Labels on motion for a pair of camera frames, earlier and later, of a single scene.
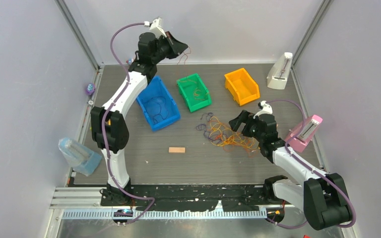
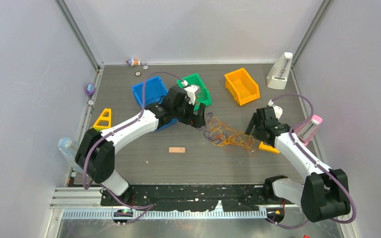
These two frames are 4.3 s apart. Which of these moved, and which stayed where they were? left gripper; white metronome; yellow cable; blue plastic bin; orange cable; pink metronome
Moved: left gripper; orange cable
Stayed: blue plastic bin; pink metronome; yellow cable; white metronome
